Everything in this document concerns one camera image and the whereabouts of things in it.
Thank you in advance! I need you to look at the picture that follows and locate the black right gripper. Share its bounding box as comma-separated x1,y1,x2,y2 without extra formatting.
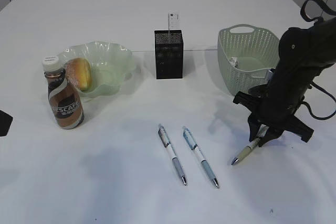
233,28,322,147

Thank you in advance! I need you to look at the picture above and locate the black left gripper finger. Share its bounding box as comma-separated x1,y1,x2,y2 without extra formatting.
0,110,13,137

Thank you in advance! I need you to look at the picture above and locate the cream pen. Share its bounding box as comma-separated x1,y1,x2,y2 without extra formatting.
231,126,268,166

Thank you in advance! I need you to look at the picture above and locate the Nescafe coffee bottle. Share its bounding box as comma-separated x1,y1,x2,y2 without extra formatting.
42,56,85,130

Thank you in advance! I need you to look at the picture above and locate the pink paper ball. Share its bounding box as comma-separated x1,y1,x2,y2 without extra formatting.
229,57,238,68

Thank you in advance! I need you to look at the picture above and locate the blue grey pen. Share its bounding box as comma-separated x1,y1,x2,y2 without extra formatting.
182,126,220,189

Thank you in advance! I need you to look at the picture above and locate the sugared bread roll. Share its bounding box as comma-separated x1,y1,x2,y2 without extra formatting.
64,58,92,91

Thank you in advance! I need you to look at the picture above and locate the clear plastic ruler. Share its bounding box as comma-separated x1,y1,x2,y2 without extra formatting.
167,12,180,33

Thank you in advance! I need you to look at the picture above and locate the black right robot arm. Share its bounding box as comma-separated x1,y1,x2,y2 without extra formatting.
233,18,335,146

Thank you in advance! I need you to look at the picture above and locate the green plastic woven basket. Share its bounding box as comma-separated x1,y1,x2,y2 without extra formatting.
217,24,279,96

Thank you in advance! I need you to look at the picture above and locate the green wavy glass plate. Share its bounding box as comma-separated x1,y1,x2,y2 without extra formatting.
58,41,137,98

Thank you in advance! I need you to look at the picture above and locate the black mesh pen holder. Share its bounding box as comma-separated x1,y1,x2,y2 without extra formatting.
154,30,184,79

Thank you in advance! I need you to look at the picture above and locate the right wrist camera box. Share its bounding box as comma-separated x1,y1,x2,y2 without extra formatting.
248,68,275,97

